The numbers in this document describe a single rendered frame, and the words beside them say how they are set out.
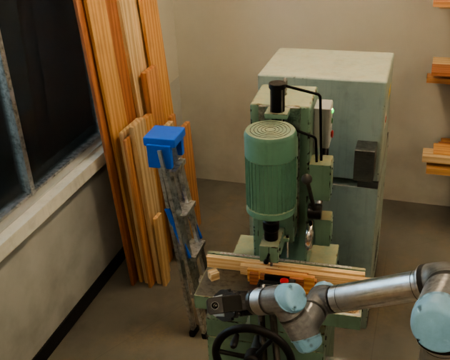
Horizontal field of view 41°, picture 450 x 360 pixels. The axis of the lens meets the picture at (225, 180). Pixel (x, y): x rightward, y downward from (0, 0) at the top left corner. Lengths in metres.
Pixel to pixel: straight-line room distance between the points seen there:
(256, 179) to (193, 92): 2.68
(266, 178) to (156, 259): 1.81
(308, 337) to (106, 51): 2.13
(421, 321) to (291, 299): 0.33
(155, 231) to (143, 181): 0.32
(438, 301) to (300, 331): 0.39
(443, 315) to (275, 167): 0.84
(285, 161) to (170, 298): 1.88
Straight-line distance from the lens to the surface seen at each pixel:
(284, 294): 1.56
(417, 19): 4.19
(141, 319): 3.59
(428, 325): 1.41
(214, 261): 2.37
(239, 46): 4.43
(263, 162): 1.99
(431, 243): 4.24
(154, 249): 3.68
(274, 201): 2.06
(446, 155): 4.02
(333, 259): 2.61
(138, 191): 3.49
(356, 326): 2.21
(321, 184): 2.29
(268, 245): 2.21
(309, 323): 1.63
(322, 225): 2.35
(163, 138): 2.86
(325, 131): 2.30
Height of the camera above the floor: 2.32
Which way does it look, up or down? 28 degrees down
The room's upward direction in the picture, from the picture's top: 3 degrees counter-clockwise
